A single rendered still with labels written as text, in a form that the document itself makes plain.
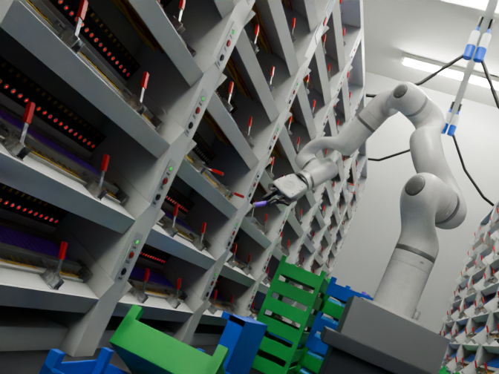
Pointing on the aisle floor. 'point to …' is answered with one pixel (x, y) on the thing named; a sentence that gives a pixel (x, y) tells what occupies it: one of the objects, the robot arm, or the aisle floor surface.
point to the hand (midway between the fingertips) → (268, 199)
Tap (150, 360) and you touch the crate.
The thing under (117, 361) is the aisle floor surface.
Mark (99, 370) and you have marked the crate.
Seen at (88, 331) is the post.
